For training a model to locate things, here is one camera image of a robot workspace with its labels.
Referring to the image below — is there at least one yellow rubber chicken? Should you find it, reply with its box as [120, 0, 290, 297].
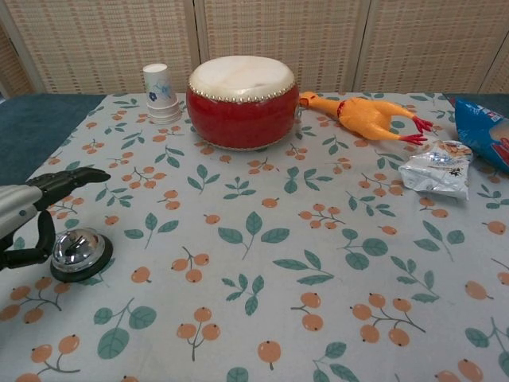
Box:
[298, 91, 433, 145]

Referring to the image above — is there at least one woven folding screen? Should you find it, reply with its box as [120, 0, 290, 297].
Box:
[0, 0, 509, 97]

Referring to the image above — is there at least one blue snack bag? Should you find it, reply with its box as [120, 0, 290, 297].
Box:
[453, 97, 509, 174]

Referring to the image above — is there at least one silver call bell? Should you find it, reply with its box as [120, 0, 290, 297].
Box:
[49, 228, 115, 283]

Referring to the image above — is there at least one stack of paper cups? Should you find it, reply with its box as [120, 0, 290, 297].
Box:
[142, 62, 181, 124]

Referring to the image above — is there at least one floral tablecloth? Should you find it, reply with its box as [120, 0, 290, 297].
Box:
[0, 92, 509, 382]

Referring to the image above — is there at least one red drum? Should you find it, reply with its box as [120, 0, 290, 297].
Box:
[185, 55, 301, 153]

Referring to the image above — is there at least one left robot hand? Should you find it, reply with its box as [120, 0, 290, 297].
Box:
[0, 166, 112, 273]

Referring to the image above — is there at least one teal table cover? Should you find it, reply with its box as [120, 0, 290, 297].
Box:
[0, 92, 105, 187]

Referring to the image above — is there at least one white snack packet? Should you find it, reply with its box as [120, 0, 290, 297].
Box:
[398, 139, 475, 202]

